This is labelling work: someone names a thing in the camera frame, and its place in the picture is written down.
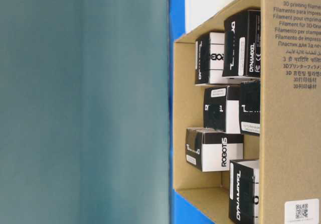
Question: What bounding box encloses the black white Dynamixel box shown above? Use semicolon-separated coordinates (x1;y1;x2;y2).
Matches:
203;85;240;134
229;160;259;223

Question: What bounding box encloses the black Dynamixel box upright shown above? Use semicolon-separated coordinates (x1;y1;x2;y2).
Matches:
222;9;261;78

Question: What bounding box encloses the black white Robotis box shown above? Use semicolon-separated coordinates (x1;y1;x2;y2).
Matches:
195;32;253;86
185;127;244;172

